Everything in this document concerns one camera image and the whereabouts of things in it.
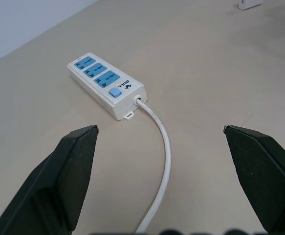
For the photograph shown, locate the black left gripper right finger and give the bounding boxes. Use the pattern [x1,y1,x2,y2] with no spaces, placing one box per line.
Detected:
[223,124,285,235]

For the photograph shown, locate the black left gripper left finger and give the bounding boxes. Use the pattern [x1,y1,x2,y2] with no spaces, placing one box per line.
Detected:
[0,124,99,235]

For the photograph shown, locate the white power strip blue sockets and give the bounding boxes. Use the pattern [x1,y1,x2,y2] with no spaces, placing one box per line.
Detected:
[66,52,148,121]

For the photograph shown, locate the white box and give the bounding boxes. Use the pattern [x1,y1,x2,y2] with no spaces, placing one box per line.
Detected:
[238,0,263,10]

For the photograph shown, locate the white power cable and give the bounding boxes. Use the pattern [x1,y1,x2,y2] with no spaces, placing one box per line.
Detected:
[135,97,172,233]

